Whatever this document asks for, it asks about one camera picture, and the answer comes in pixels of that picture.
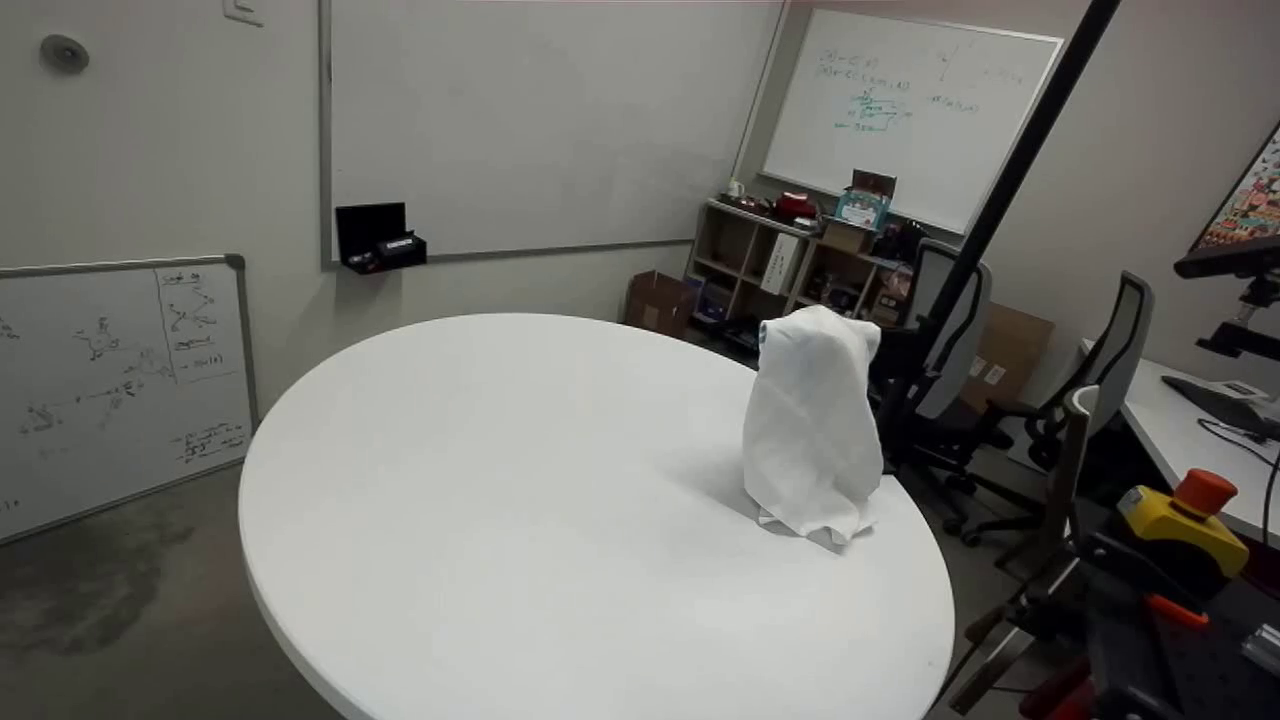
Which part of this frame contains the white tea towel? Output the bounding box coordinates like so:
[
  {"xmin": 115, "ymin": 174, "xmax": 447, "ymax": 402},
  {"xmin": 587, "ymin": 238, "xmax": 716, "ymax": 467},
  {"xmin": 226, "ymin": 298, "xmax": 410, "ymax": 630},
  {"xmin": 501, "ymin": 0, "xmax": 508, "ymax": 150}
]
[{"xmin": 743, "ymin": 302, "xmax": 884, "ymax": 550}]

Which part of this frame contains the black stand pole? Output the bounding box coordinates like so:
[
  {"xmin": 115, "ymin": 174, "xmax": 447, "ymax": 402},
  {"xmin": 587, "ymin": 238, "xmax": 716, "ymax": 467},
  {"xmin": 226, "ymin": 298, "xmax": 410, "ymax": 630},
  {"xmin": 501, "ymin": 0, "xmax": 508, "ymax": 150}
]
[{"xmin": 919, "ymin": 0, "xmax": 1121, "ymax": 343}]

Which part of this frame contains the cardboard box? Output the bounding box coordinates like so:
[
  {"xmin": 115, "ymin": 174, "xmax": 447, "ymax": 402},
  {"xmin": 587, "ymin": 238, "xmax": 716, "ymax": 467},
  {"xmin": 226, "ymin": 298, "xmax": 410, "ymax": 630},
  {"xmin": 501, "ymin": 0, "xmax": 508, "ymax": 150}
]
[{"xmin": 625, "ymin": 272, "xmax": 693, "ymax": 326}]

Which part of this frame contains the wooden cubby shelf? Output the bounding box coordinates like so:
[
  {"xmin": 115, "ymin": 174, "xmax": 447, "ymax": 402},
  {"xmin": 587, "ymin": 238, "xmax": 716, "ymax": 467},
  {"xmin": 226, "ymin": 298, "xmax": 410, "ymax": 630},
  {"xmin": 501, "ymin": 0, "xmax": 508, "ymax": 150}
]
[{"xmin": 689, "ymin": 198, "xmax": 917, "ymax": 324}]

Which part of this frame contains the grey mesh office chair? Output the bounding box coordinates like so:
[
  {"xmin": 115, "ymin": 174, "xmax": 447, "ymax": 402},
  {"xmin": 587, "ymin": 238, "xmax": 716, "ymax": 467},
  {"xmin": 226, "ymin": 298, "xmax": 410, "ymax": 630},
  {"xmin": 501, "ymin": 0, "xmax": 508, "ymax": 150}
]
[{"xmin": 871, "ymin": 238, "xmax": 990, "ymax": 465}]

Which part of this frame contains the black marker tray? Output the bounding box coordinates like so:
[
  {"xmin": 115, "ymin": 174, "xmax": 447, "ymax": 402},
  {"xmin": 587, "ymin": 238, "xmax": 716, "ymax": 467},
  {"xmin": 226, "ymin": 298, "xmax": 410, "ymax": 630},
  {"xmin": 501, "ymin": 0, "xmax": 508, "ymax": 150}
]
[{"xmin": 337, "ymin": 198, "xmax": 426, "ymax": 276}]

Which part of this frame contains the whiteboard with green writing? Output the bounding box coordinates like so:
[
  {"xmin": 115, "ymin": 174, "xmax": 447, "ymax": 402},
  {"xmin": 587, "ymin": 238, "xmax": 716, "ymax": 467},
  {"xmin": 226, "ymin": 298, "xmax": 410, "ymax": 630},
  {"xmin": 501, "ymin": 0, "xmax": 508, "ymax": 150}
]
[{"xmin": 762, "ymin": 6, "xmax": 1065, "ymax": 237}]

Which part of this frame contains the floor standing whiteboard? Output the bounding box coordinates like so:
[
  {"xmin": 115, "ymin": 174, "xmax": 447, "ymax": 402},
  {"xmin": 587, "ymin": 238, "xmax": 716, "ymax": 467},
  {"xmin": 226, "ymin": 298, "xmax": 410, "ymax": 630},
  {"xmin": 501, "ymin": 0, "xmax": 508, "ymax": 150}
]
[{"xmin": 0, "ymin": 250, "xmax": 257, "ymax": 538}]

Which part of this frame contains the yellow emergency stop box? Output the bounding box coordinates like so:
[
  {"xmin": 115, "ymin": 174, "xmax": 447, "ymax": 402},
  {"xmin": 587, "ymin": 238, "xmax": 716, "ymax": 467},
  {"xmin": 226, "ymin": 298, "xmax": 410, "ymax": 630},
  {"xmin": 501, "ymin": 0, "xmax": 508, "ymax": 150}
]
[{"xmin": 1121, "ymin": 487, "xmax": 1249, "ymax": 577}]

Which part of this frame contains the red emergency stop button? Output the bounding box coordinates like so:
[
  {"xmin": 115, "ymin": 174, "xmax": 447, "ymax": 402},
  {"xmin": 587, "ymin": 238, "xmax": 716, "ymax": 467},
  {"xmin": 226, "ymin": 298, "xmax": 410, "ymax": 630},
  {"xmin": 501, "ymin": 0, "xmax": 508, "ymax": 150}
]
[{"xmin": 1175, "ymin": 467, "xmax": 1236, "ymax": 514}]

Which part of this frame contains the white desk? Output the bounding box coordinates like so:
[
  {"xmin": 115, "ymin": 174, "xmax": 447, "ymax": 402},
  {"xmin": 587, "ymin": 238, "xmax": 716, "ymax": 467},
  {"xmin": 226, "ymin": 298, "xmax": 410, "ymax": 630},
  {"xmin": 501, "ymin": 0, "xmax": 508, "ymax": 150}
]
[{"xmin": 1121, "ymin": 361, "xmax": 1280, "ymax": 538}]

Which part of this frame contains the computer monitor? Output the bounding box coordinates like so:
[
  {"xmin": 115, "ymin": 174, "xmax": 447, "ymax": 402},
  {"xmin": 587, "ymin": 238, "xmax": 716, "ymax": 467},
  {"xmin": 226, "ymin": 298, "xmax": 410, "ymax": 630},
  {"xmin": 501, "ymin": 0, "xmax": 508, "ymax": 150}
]
[{"xmin": 1175, "ymin": 122, "xmax": 1280, "ymax": 276}]

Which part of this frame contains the large wall whiteboard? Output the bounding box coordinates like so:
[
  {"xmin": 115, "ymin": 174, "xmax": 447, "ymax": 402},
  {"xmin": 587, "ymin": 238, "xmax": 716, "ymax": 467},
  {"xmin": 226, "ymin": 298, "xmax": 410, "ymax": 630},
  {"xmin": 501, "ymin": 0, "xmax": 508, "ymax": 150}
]
[{"xmin": 320, "ymin": 0, "xmax": 784, "ymax": 255}]

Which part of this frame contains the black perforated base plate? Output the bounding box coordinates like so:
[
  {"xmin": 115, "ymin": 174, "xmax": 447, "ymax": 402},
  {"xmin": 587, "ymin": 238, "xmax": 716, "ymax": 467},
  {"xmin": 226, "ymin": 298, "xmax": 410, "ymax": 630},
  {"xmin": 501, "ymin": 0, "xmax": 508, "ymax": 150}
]
[{"xmin": 1080, "ymin": 537, "xmax": 1280, "ymax": 720}]

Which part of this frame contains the round wall sensor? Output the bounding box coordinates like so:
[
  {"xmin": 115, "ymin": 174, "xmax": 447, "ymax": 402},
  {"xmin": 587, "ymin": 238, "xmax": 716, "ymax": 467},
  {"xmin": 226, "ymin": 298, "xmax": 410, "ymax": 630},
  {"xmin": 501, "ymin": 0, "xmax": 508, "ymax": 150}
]
[{"xmin": 38, "ymin": 30, "xmax": 90, "ymax": 76}]

